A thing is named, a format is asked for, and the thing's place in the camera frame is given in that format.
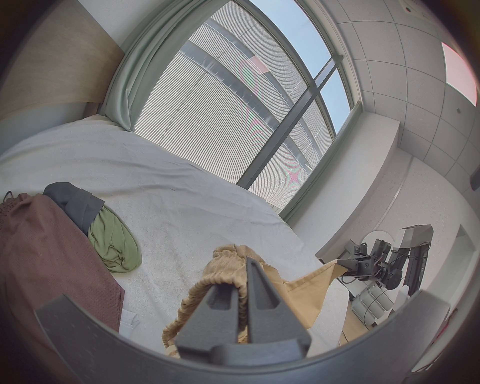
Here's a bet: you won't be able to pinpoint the green garment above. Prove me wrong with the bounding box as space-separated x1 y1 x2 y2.
88 204 143 274

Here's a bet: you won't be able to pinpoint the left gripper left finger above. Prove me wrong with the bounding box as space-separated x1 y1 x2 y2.
175 284 244 362

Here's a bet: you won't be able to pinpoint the brown shorts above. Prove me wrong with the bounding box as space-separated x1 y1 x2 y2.
0 192 125 372

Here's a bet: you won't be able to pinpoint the black garment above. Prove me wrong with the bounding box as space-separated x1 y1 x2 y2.
43 182 106 229

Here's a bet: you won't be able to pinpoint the ceiling light panel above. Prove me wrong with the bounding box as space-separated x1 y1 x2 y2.
441 41 478 106

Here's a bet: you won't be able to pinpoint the white garment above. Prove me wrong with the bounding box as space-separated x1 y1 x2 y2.
119 309 140 332

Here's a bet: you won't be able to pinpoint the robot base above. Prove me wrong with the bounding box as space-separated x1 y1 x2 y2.
347 281 417 327

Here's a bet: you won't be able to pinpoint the grey-green curtain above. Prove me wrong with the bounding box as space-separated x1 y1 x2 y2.
99 0 233 132

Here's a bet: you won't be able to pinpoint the tan trousers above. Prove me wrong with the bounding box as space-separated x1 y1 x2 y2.
162 244 366 351

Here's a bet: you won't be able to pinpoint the bed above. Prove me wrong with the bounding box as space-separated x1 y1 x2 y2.
0 0 353 361

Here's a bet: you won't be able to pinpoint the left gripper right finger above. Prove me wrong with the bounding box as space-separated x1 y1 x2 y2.
244 258 313 354

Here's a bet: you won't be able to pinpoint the window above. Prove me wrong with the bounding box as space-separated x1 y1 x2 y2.
133 0 364 222

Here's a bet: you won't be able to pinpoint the round mirror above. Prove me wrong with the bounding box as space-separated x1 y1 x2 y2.
362 230 394 259

